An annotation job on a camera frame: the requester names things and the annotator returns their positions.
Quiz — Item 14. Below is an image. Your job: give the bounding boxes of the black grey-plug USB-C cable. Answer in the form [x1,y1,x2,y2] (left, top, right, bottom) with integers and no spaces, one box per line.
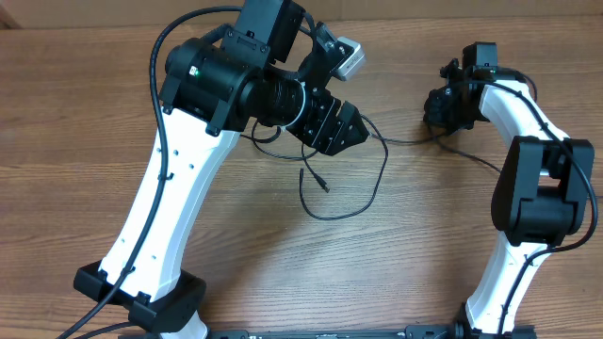
[299,117,390,221]

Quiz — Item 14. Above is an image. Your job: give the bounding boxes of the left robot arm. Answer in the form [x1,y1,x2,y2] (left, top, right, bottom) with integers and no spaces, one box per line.
[73,1,368,338]

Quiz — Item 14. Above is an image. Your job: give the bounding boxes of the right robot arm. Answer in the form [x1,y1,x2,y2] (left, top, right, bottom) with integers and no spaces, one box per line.
[423,42,598,338]

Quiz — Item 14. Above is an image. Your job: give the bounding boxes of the black right camera cable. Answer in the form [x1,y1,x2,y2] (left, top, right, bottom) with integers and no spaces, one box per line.
[470,77,599,335]

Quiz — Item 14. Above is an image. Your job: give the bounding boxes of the black camera cable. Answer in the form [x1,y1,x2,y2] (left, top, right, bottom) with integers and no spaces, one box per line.
[56,5,244,339]
[470,77,599,335]

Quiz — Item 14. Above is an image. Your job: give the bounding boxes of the black left camera cable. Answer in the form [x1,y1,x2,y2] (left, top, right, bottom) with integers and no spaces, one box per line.
[56,5,244,339]

